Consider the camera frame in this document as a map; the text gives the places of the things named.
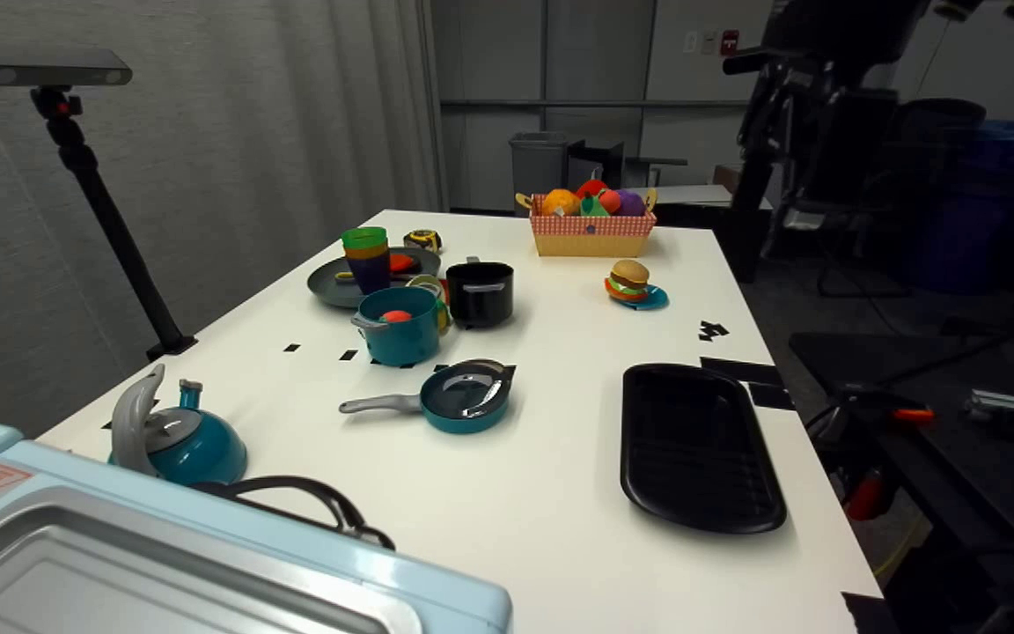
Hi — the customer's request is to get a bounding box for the small teal toy plate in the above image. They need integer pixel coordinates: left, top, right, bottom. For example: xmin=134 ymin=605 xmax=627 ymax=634
xmin=627 ymin=282 xmax=672 ymax=313

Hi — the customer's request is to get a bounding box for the grey bin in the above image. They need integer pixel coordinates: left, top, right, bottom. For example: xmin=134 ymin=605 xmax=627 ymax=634
xmin=506 ymin=131 xmax=573 ymax=202

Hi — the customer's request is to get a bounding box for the pink and yellow cardboard basket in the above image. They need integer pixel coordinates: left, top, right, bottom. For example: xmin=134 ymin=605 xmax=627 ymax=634
xmin=513 ymin=189 xmax=661 ymax=260

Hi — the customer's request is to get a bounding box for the blue bin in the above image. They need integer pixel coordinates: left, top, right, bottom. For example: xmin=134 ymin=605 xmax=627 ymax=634
xmin=927 ymin=118 xmax=1014 ymax=295

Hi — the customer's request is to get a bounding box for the black pot with grey handles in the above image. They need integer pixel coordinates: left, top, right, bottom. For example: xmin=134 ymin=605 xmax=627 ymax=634
xmin=442 ymin=255 xmax=517 ymax=330

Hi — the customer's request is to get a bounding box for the teal toy pot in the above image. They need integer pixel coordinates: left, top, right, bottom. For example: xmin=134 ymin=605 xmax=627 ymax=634
xmin=352 ymin=287 xmax=455 ymax=370

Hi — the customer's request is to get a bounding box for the green toy cup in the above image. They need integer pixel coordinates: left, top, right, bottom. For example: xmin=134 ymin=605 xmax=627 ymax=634
xmin=337 ymin=225 xmax=392 ymax=257

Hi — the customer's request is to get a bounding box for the purple toy cup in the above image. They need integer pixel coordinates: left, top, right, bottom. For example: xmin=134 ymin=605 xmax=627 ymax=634
xmin=347 ymin=255 xmax=393 ymax=295

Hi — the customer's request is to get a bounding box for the person in dark clothes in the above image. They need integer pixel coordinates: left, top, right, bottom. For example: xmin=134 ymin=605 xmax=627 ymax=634
xmin=724 ymin=0 xmax=936 ymax=287

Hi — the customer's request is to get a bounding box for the black power cable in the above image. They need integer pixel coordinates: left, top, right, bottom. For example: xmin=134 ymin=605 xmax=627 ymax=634
xmin=199 ymin=471 xmax=398 ymax=552

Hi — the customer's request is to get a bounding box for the orange-red toy food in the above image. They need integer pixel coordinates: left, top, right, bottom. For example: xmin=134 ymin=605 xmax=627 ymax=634
xmin=382 ymin=248 xmax=422 ymax=282

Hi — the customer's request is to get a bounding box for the grey round plate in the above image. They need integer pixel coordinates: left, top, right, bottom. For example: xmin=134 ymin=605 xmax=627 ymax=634
xmin=306 ymin=242 xmax=442 ymax=313

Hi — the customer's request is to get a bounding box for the orange toy fruit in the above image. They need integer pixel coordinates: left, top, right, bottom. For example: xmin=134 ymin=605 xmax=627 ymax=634
xmin=539 ymin=188 xmax=583 ymax=220

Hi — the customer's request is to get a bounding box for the red handled tool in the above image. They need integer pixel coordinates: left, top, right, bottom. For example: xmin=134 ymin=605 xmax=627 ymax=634
xmin=880 ymin=403 xmax=943 ymax=430

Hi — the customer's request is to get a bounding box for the teal toy kettle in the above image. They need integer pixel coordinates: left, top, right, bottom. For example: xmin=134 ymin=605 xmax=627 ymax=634
xmin=107 ymin=362 xmax=253 ymax=491

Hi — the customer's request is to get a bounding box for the toy burger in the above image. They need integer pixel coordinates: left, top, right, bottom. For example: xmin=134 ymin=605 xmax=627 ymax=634
xmin=603 ymin=257 xmax=655 ymax=311

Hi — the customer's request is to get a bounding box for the black camera tripod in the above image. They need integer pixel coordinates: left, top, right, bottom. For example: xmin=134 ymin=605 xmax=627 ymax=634
xmin=27 ymin=80 xmax=199 ymax=362

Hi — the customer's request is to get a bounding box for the light blue toaster oven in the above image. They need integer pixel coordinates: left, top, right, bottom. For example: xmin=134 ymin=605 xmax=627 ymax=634
xmin=0 ymin=408 xmax=517 ymax=634

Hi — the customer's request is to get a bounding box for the yellow and black toy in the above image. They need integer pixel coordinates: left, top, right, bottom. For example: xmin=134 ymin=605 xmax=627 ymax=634
xmin=400 ymin=225 xmax=446 ymax=257

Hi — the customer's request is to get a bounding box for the black rectangular tray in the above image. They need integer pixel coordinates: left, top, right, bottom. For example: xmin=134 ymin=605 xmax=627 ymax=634
xmin=616 ymin=358 xmax=791 ymax=538

